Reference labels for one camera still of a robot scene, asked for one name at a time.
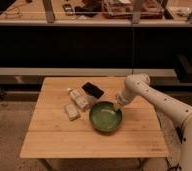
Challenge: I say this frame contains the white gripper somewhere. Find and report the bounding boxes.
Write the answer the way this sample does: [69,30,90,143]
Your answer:
[113,93,130,111]

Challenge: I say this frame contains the green ceramic bowl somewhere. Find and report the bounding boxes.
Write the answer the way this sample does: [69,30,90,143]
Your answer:
[89,101,123,133]

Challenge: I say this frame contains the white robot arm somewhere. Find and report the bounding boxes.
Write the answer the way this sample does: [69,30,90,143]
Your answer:
[114,74,192,171]

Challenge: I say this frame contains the black rectangular phone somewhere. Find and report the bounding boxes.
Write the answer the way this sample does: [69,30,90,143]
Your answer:
[82,82,104,99]

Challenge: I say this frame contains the wooden table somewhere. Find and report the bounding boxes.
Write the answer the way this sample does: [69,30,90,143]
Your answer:
[20,77,169,159]

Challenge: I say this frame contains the small white box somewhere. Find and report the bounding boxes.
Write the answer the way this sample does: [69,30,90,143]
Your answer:
[65,104,80,121]

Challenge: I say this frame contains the tray on shelf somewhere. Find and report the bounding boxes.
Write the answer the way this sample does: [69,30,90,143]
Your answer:
[101,0,164,18]

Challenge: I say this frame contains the black device on shelf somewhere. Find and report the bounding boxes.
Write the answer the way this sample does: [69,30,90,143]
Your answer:
[62,4,74,16]

